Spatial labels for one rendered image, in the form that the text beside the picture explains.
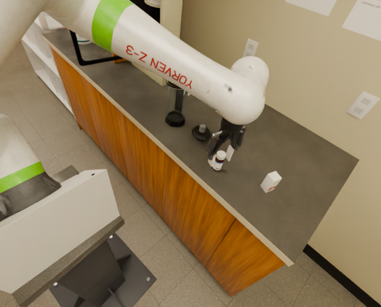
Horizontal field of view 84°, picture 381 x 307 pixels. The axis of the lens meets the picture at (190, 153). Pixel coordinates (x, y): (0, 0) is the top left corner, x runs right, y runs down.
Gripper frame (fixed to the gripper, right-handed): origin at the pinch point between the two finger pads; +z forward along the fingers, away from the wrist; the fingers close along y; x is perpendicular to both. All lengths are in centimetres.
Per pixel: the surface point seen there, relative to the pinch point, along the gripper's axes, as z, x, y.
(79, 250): 7, 13, 55
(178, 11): -30, -68, -8
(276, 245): 7.0, 35.8, -2.8
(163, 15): -30, -66, 0
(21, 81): 102, -261, 111
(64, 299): 100, 0, 85
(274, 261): 20.7, 39.1, -6.4
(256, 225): 7.0, 27.6, -0.7
